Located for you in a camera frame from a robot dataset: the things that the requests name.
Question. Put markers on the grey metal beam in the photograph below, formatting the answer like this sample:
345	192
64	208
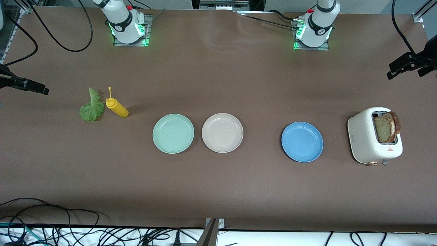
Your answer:
208	237

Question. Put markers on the brown bread slice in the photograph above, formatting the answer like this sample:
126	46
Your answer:
382	130
396	123

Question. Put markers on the black metal rack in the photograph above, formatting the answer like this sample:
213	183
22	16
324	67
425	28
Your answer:
222	4

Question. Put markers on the beige plate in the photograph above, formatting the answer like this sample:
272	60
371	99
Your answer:
222	133

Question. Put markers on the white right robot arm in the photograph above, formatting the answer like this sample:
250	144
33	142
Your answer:
124	24

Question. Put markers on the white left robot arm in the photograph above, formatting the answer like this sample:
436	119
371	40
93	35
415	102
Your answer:
319	24

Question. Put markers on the yellow squeeze bottle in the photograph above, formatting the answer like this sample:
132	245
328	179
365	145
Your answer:
119	110

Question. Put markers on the green lettuce leaf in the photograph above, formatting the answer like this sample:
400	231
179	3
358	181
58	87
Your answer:
91	111

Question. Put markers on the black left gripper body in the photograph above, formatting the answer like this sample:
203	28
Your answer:
424	59

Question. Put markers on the blue plate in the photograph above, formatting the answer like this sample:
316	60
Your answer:
302	142

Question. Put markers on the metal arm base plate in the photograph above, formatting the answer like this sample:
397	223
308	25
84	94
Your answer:
312	48
147	30

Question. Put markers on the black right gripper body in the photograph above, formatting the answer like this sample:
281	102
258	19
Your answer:
10	81

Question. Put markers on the aluminium frame rail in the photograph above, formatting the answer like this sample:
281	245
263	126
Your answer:
8	34
418	16

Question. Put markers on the green plate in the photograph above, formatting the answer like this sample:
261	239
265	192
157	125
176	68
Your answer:
173	134

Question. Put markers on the black power plug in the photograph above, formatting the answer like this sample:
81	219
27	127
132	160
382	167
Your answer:
177	239

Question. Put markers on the white toaster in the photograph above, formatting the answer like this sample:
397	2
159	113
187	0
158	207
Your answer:
363	140

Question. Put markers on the grey metal bracket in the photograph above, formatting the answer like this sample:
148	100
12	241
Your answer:
221	222

